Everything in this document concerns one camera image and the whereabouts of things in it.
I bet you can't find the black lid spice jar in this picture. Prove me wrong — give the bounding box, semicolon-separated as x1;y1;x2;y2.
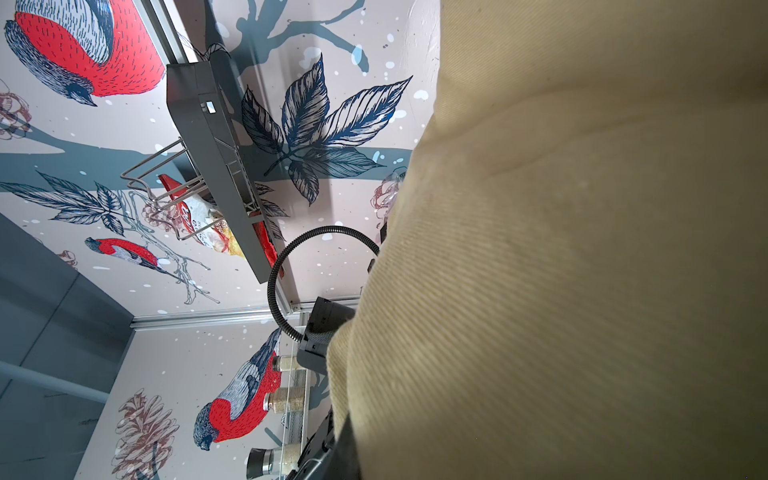
246;444;303;480

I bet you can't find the yellow spice jar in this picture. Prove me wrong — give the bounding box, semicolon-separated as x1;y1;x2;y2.
271;355;303;373

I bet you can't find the brown spice jar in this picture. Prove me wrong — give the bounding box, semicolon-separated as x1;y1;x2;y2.
263;387;306;414

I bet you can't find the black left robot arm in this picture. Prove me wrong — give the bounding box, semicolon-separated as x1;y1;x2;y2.
286;411;362;480

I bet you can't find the clear acrylic spice shelf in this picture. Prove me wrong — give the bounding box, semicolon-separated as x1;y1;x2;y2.
264;334;324;479

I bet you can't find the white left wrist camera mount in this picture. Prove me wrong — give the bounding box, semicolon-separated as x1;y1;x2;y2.
296;297;355;375

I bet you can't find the black corrugated cable hose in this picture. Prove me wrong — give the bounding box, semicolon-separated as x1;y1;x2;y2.
266;225;382;344

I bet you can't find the black wire wall basket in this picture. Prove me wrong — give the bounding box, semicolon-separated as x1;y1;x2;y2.
120;62;273;283

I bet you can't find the beige knitted garment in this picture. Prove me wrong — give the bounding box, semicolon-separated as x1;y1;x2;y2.
328;1;767;479

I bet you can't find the red Chuba cassava chips bag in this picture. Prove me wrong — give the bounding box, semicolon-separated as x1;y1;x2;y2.
157;173;283;265

